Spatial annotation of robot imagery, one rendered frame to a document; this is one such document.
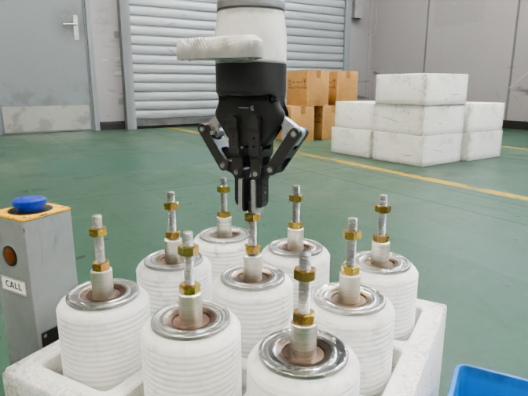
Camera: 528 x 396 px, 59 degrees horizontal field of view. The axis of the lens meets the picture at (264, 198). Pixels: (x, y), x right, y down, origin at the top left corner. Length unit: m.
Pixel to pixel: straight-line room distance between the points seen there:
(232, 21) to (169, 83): 5.16
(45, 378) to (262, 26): 0.41
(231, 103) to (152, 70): 5.06
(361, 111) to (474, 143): 0.75
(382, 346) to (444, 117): 2.65
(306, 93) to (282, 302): 3.64
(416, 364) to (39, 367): 0.40
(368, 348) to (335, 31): 6.56
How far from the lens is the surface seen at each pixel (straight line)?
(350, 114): 3.38
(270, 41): 0.49
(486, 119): 3.42
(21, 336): 0.72
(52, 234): 0.66
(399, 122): 3.05
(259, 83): 0.48
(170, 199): 0.60
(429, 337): 0.62
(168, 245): 0.61
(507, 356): 0.99
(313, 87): 4.16
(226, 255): 0.67
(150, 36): 5.61
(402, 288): 0.59
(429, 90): 2.94
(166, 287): 0.59
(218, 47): 0.45
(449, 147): 3.15
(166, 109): 5.64
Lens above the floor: 0.47
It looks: 13 degrees down
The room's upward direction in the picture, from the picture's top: straight up
